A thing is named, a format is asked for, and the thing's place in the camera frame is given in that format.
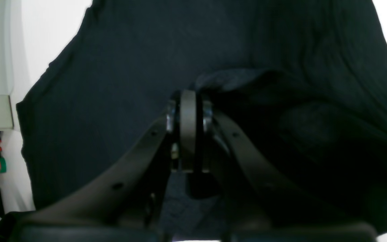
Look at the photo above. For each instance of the black T-shirt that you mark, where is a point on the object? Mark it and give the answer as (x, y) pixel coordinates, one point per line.
(305, 79)

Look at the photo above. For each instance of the green tape roll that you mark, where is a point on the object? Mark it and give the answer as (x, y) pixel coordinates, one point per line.
(3, 166)

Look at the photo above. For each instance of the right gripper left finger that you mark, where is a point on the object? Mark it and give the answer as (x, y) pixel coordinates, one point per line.
(124, 203)

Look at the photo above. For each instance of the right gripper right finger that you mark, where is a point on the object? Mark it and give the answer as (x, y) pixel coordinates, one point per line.
(262, 205)

